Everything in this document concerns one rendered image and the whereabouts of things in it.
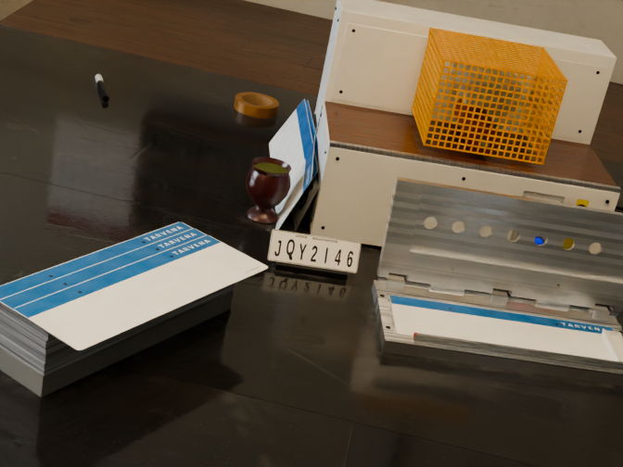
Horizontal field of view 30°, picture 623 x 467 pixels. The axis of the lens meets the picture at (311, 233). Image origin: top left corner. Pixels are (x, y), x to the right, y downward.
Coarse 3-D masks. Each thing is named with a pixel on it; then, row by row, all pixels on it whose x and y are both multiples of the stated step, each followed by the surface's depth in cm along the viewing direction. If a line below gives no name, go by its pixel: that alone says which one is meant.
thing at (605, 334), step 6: (606, 336) 197; (612, 336) 198; (618, 336) 198; (606, 342) 196; (612, 342) 195; (618, 342) 196; (612, 348) 194; (618, 348) 194; (612, 354) 193; (618, 354) 192; (618, 360) 190
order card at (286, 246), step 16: (272, 240) 203; (288, 240) 204; (304, 240) 204; (320, 240) 204; (336, 240) 205; (272, 256) 204; (288, 256) 204; (304, 256) 204; (320, 256) 204; (336, 256) 205; (352, 256) 205
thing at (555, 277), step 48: (432, 192) 197; (480, 192) 196; (384, 240) 198; (432, 240) 199; (480, 240) 200; (528, 240) 200; (576, 240) 201; (432, 288) 201; (480, 288) 201; (528, 288) 202; (576, 288) 202
